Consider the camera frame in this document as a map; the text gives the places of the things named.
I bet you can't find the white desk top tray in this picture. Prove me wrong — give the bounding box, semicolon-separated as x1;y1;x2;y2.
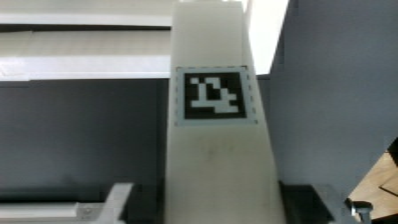
0;0;291;82

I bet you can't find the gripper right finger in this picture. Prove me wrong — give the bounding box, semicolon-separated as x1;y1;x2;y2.
279;182;373;224

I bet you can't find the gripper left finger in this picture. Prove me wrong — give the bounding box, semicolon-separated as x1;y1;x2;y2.
0;182;162;224

